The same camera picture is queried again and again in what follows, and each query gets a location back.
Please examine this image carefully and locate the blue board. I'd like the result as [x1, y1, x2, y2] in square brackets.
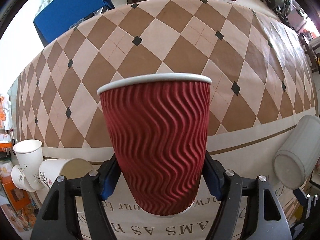
[33, 0, 104, 46]

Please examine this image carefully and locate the white paper cup upright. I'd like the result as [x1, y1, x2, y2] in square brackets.
[13, 139, 44, 191]

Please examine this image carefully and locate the grey ribbed mug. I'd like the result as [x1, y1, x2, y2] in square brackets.
[273, 115, 319, 190]

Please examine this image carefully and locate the checkered brown tablecloth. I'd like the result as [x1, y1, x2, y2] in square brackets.
[15, 0, 316, 240]

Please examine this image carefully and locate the red ripple paper cup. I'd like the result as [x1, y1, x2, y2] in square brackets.
[97, 73, 212, 216]

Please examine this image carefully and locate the white paper cup lying middle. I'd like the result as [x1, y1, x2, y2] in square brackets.
[39, 158, 93, 188]

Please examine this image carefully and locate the white paper cup lying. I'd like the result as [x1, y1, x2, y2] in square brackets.
[11, 165, 36, 193]
[39, 158, 93, 188]

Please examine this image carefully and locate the white paper cup lying left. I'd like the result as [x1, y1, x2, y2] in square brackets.
[11, 165, 36, 193]

